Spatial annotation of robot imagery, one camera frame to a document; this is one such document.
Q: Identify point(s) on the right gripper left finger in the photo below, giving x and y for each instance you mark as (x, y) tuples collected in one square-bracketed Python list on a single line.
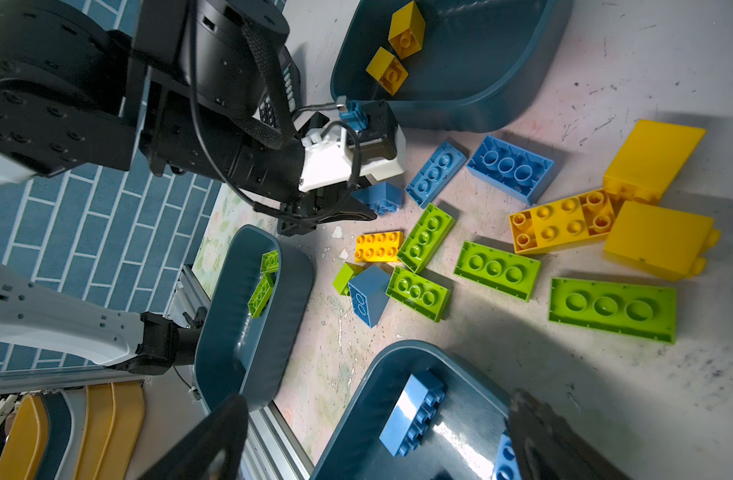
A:
[(212, 450)]

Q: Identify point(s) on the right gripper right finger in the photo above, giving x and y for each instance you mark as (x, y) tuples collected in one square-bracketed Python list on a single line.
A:
[(546, 447)]

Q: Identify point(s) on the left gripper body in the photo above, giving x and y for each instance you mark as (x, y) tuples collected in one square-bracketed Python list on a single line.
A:
[(171, 145)]

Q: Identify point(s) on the green lego brick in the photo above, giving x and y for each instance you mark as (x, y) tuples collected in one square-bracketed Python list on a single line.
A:
[(270, 262)]

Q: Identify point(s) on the yellow small lego brick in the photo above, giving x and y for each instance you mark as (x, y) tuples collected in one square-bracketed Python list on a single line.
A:
[(378, 247)]

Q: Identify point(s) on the green lego plate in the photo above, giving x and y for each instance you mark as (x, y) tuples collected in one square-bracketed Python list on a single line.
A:
[(261, 295), (425, 238), (646, 312), (423, 296), (507, 273)]

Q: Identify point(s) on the blue lego brick long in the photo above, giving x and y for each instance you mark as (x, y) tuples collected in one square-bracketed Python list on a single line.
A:
[(415, 408)]

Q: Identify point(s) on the yellow lego cube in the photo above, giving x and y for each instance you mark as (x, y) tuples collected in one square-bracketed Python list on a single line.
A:
[(406, 31), (387, 71)]

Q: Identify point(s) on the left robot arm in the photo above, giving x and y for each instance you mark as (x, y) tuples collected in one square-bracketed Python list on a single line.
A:
[(198, 88)]

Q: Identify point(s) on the right teal container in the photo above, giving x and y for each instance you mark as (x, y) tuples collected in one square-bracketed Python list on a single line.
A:
[(461, 441)]

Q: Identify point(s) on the teal container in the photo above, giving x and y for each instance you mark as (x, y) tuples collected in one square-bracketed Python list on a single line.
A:
[(481, 65), (239, 354), (461, 441)]

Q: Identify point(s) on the small green lego cube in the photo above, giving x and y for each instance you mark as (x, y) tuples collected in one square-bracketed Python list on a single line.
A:
[(342, 282)]

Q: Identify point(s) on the left teal container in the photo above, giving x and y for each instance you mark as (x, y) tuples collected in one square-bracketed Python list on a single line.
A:
[(239, 354)]

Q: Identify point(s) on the blue lego cube front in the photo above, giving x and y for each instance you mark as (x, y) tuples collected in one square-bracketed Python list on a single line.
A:
[(367, 291)]

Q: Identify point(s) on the blue lego plate narrow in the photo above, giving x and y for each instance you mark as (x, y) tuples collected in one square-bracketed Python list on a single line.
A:
[(437, 171)]

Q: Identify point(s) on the green lego plate upright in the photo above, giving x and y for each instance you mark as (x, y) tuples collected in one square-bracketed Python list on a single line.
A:
[(425, 238)]

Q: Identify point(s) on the blue lego plate upside-down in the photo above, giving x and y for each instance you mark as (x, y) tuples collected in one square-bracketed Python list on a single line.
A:
[(517, 172)]

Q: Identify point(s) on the back teal container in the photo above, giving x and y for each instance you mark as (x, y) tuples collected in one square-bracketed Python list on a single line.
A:
[(481, 65)]

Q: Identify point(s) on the yellow lego plate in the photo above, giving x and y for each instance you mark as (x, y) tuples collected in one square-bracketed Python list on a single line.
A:
[(566, 223)]

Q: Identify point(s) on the yellow lego slope brick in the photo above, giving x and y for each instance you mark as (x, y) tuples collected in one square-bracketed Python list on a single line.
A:
[(649, 160)]

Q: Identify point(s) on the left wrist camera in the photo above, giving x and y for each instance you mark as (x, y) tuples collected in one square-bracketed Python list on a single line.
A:
[(370, 130)]

